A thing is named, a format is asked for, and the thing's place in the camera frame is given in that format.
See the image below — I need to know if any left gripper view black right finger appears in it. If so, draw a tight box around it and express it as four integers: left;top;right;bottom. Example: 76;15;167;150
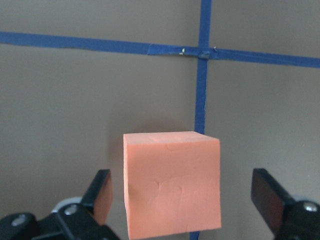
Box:
251;168;320;240

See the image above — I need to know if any left gripper view black left finger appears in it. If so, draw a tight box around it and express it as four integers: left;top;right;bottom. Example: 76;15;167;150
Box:
0;169;118;240

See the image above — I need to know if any orange foam cube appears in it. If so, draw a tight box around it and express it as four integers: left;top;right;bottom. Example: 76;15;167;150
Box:
123;131;222;240

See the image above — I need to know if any brown paper table cover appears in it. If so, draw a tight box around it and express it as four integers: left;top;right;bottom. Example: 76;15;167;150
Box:
0;0;320;240

